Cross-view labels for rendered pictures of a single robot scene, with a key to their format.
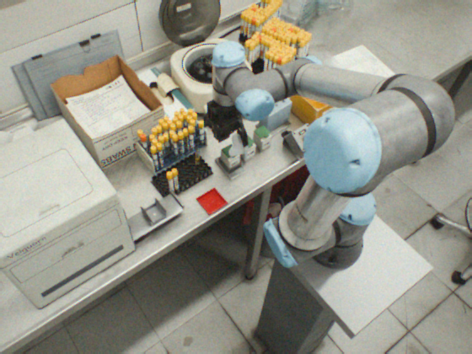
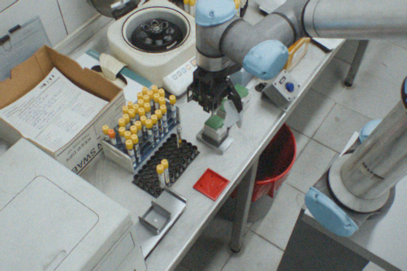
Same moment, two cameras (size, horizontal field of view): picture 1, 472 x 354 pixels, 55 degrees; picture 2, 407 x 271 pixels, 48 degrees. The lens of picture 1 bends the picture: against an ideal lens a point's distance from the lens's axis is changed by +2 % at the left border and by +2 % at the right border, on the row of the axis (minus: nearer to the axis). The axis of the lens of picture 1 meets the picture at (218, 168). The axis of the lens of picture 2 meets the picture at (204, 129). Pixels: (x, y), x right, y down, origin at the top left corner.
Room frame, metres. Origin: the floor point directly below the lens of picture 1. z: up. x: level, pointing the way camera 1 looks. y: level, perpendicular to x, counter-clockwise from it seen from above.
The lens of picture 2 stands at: (0.17, 0.22, 1.89)
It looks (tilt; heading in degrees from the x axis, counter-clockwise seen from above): 54 degrees down; 341
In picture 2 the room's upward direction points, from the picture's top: 1 degrees clockwise
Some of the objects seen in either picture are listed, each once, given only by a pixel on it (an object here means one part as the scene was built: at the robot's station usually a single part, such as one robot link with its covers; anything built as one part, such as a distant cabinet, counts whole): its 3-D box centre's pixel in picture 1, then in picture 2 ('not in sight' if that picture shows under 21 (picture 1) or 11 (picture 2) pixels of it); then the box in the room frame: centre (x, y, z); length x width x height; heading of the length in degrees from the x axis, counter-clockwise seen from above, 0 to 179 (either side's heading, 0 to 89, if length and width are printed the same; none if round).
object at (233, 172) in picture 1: (229, 163); (215, 135); (0.82, -0.04, 0.89); 0.09 x 0.05 x 0.04; 36
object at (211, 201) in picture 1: (211, 201); (211, 184); (0.70, 0.02, 0.88); 0.07 x 0.07 x 0.01; 37
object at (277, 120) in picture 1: (274, 115); (243, 70); (1.00, -0.18, 0.92); 0.10 x 0.07 x 0.10; 129
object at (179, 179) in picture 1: (181, 167); (165, 155); (0.78, 0.11, 0.93); 0.17 x 0.09 x 0.11; 128
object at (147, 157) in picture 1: (172, 143); (142, 130); (0.89, 0.15, 0.91); 0.20 x 0.10 x 0.07; 127
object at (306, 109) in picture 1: (316, 101); (280, 44); (1.07, -0.33, 0.92); 0.13 x 0.13 x 0.10; 34
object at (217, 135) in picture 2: (230, 158); (215, 129); (0.82, -0.04, 0.92); 0.05 x 0.04 x 0.06; 36
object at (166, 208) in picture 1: (147, 217); (149, 227); (0.61, 0.20, 0.92); 0.21 x 0.07 x 0.05; 127
